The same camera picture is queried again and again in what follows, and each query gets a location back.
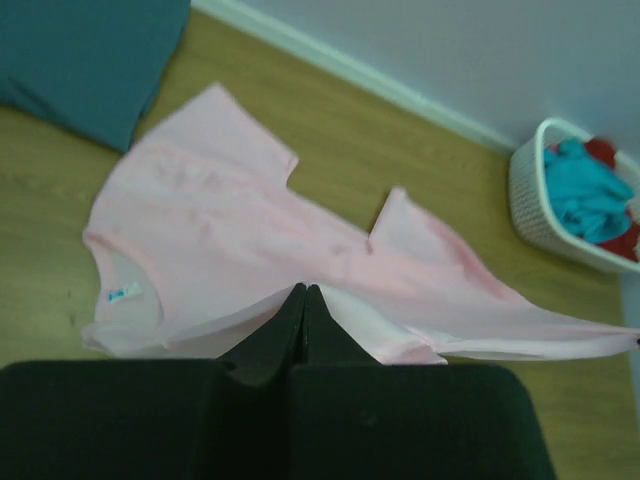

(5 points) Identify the dark red t shirt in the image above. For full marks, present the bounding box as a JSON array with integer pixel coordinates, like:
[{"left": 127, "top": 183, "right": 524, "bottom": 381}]
[{"left": 584, "top": 137, "right": 639, "bottom": 262}]

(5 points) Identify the white plastic laundry basket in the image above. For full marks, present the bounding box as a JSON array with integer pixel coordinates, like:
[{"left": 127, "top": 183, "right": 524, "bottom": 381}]
[{"left": 508, "top": 117, "right": 639, "bottom": 274}]

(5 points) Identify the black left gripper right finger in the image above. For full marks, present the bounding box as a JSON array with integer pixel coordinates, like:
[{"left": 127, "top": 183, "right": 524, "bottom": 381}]
[{"left": 298, "top": 285, "right": 556, "bottom": 479}]

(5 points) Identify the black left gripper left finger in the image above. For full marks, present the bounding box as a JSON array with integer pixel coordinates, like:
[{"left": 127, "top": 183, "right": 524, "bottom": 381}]
[{"left": 1, "top": 285, "right": 306, "bottom": 479}]

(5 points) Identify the folded grey-blue t shirt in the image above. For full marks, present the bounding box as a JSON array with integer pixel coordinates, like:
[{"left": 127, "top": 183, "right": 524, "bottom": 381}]
[{"left": 1, "top": 0, "right": 190, "bottom": 152}]

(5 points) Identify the pink t shirt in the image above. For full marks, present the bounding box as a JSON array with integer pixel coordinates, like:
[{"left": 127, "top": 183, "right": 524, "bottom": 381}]
[{"left": 83, "top": 84, "right": 639, "bottom": 365}]

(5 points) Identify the turquoise t shirt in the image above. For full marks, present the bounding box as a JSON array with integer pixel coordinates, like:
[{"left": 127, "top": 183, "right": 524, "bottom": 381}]
[{"left": 543, "top": 138, "right": 635, "bottom": 245}]

